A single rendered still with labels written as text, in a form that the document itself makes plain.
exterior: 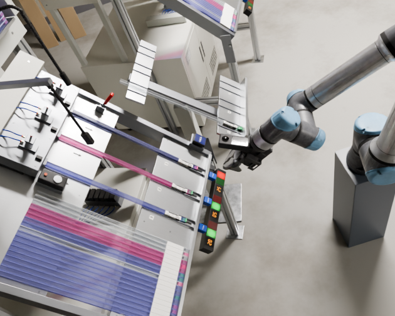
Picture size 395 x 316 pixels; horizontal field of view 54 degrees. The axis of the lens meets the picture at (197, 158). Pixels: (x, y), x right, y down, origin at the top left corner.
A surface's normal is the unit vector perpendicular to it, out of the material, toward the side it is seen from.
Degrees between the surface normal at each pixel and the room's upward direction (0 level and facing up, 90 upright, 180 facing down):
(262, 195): 0
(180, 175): 43
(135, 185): 0
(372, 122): 7
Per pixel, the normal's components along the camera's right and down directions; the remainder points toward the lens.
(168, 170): 0.47, -0.45
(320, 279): -0.25, -0.61
